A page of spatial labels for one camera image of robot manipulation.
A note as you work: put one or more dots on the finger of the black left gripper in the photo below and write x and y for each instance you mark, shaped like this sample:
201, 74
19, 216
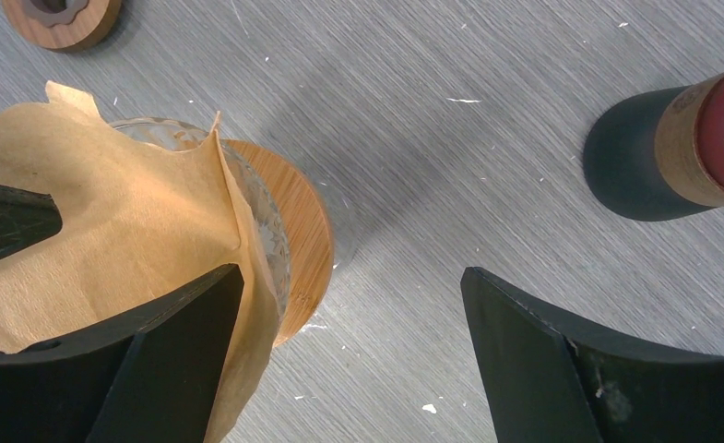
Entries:
26, 218

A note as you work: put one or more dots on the clear glass dripper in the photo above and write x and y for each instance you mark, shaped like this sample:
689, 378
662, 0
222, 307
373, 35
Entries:
176, 135

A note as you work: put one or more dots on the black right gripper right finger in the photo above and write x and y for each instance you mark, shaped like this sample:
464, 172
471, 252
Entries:
550, 375

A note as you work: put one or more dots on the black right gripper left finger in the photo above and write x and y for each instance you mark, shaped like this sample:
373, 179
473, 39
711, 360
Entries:
149, 374

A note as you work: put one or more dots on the brown paper coffee filter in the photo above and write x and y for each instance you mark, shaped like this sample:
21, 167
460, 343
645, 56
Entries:
139, 221

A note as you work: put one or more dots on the red and black carafe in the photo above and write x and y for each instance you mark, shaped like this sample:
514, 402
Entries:
659, 155

